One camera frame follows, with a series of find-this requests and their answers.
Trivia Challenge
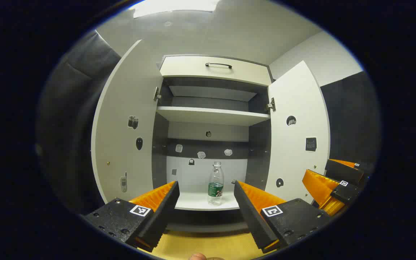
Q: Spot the ceiling light panel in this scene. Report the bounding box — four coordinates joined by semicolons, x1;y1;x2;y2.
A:
133;0;220;18

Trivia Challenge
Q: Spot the white cabinet drawer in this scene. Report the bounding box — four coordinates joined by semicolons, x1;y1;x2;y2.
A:
159;55;272;87

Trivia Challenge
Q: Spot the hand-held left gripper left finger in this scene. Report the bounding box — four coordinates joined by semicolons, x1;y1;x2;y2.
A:
82;181;180;252

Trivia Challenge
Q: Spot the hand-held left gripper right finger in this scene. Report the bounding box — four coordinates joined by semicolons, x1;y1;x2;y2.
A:
233;180;333;253

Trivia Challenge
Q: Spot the black backdrop cloth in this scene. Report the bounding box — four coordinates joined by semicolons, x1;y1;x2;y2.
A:
320;71;381;174
36;31;122;214

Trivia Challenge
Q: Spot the white cabinet shelf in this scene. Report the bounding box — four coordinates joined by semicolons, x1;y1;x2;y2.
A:
156;106;270;126

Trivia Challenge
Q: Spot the white and grey cabinet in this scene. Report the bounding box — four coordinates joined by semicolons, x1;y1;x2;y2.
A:
151;54;275;233

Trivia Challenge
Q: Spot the clear plastic bottle green label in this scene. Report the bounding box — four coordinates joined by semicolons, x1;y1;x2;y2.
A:
208;161;225;206

